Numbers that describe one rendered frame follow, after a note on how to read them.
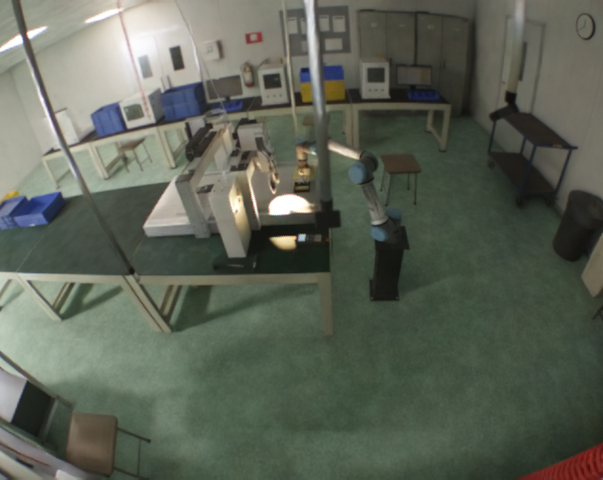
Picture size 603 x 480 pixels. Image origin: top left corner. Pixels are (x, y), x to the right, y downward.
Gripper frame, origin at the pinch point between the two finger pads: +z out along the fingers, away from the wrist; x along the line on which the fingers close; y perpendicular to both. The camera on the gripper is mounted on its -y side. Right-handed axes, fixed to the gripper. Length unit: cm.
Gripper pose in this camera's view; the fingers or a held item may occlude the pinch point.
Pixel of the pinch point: (305, 181)
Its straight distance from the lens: 236.2
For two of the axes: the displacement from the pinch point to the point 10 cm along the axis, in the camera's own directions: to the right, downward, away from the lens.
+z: 1.0, 7.4, 6.7
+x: 9.9, -0.4, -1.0
